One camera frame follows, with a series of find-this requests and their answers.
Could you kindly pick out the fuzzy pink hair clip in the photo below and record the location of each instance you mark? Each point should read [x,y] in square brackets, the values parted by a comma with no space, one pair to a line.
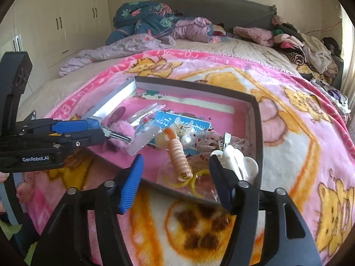
[122,129]

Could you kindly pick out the clear pearl hair clip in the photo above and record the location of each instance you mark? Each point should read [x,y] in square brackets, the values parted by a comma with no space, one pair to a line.
[186,138]

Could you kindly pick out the pink printed blanket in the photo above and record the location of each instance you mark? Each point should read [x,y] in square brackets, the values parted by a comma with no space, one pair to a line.
[291,144]

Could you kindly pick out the white hair claw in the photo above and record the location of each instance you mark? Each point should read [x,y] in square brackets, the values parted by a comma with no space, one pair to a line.
[235,162]

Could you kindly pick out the bag of yellow hoop earrings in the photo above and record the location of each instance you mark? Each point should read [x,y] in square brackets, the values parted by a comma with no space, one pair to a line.
[199,184]

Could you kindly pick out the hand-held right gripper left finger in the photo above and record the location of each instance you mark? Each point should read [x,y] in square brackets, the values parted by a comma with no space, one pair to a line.
[131,183]

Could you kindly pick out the green cloth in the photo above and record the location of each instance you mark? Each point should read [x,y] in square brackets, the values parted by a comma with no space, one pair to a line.
[11,232]

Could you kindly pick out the clear floral packet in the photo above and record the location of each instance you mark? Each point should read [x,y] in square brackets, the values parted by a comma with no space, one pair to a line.
[216,142]

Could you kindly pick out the peach hair claw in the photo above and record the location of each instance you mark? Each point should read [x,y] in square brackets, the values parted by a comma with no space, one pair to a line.
[179,155]

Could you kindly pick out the person's left hand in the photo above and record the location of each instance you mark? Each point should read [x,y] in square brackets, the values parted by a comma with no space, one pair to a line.
[24,191]

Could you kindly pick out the pink book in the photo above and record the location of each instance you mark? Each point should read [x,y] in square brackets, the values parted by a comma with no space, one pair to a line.
[208,113]

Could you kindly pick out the pink hair claw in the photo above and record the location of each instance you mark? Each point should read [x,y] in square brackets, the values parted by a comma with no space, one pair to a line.
[118,115]

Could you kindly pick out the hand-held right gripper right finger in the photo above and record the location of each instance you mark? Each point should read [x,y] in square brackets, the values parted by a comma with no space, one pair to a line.
[224,188]

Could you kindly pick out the pale curtain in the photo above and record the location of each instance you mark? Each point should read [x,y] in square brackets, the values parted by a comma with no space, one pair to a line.
[348,47]

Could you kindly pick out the pile of clothes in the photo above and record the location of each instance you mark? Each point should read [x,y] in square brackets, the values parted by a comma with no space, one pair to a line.
[313,47]

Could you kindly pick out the grey headboard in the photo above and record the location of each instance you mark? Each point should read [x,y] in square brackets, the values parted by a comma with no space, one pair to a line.
[235,13]

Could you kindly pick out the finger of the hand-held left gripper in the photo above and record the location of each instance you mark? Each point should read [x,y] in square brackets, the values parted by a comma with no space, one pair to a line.
[83,141]
[72,126]

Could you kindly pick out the bed with beige sheet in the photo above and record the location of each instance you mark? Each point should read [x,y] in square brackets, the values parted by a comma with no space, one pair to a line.
[244,48]

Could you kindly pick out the dark floral quilt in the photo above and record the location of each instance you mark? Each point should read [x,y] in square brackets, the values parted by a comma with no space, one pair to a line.
[144,19]

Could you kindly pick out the shallow grey box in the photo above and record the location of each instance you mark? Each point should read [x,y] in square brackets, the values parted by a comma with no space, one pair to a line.
[256,133]

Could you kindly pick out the cream wardrobe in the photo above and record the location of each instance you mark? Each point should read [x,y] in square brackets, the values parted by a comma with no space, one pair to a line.
[69,11]

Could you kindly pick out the pink fuzzy garment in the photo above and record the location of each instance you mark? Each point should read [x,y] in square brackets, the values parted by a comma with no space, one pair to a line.
[252,34]

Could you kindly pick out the lilac quilt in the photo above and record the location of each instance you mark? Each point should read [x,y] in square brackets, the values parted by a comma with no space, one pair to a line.
[124,47]

